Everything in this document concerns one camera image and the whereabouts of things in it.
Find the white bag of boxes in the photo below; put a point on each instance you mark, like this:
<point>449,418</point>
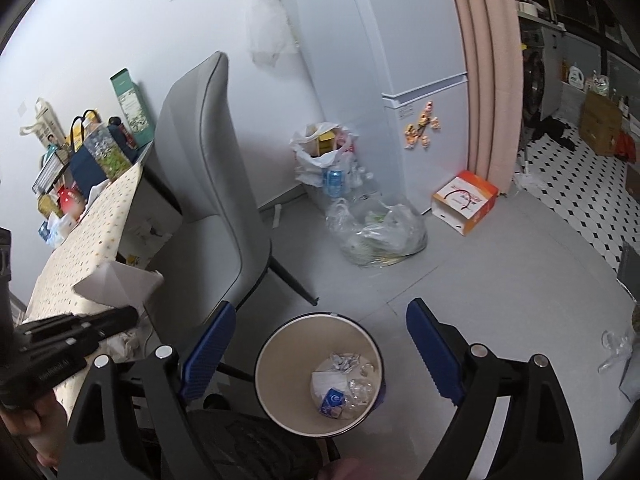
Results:
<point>320,150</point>

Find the white fridge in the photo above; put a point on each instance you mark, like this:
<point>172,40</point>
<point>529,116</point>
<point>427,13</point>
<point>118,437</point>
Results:
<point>375,35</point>

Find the crumpled white paper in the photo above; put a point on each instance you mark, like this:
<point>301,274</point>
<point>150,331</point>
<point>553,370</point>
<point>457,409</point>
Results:
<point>97,192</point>

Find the red bag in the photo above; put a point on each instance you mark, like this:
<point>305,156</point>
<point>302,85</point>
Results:
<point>625,146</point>

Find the orange white cardboard box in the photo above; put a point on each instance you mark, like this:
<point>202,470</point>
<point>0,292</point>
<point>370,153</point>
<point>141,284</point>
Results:
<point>465,202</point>

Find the person's left hand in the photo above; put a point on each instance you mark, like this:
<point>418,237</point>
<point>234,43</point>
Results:
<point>50,425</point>

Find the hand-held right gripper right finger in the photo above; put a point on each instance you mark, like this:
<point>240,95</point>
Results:
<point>430,355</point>

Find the beige round waste bin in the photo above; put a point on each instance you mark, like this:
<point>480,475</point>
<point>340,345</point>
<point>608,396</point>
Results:
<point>280,360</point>

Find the navy lunch bag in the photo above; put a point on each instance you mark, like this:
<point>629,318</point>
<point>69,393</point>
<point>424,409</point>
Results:
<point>82,170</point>

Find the green box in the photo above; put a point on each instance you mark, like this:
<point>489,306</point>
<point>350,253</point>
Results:
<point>132,105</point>

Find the clear plastic wrapper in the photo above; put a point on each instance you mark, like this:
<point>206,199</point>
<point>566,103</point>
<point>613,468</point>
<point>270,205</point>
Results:
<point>615,350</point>

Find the floral print tablecloth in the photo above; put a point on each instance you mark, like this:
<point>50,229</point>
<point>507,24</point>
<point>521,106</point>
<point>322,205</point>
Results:
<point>80,240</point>

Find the silver paper ball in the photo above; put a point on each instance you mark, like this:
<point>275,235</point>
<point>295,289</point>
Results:
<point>344,361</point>

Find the white detergent bottle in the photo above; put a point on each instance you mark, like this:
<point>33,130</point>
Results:
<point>576,74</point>

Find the clear crumpled plastic bag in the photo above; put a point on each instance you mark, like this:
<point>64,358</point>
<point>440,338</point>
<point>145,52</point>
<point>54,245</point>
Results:
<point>380,232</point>

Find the brown cardboard box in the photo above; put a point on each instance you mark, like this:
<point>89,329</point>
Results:
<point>600,122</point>

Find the grey chair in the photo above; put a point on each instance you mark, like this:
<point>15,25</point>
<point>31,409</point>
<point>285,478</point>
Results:
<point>200,185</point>

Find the blue tissue packet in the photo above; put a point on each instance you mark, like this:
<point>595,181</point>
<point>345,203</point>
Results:
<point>332,401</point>

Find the clear bag of bottles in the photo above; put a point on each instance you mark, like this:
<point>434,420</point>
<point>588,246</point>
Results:
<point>350,180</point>

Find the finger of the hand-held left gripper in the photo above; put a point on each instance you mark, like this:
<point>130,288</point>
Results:
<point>65,350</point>
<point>90,321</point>

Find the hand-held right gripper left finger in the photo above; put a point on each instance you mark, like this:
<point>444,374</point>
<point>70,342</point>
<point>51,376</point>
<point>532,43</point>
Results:
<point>210,350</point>

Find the yellow paper bag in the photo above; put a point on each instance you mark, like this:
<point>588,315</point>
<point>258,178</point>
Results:
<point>79,135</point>

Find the blue white tissue box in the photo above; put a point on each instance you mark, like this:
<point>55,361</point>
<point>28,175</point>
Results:
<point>55,227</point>

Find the cluster of orange fridge magnets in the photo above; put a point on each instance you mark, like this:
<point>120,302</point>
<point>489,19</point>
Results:
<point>422,125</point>

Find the black cloth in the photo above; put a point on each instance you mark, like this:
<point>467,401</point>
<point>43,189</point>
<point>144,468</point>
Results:
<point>552,130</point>

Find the crushed clear plastic bottle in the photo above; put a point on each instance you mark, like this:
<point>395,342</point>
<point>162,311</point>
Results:
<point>362,390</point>

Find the white paper carrier bag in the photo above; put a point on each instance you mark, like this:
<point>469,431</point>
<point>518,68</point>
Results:
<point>45,122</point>

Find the washing machine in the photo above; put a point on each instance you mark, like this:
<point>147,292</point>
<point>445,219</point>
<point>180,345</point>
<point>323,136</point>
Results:
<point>537,75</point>

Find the pink curtain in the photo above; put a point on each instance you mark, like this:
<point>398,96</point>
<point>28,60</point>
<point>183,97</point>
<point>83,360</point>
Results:
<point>485,60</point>

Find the hanging white plastic bag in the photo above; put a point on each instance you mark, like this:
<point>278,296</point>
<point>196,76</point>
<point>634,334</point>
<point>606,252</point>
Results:
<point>267,25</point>

